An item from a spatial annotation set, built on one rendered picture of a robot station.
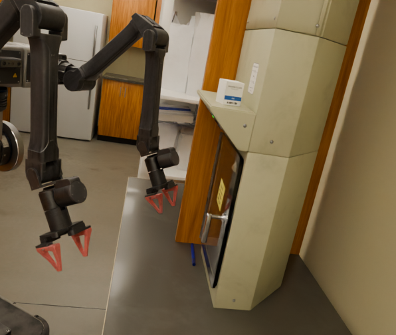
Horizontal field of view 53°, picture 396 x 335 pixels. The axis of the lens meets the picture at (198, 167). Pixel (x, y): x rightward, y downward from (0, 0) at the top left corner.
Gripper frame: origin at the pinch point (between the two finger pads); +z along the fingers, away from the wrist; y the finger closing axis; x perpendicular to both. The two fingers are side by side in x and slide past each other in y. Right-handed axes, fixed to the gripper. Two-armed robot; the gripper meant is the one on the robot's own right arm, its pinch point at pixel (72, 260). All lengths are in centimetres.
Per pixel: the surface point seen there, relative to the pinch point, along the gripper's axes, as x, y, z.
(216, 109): -45, 16, -27
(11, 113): 389, 322, -129
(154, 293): -10.2, 15.8, 18.1
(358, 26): -77, 73, -41
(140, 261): 0.8, 27.3, 11.9
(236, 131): -47, 19, -20
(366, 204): -68, 53, 12
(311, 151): -59, 41, -9
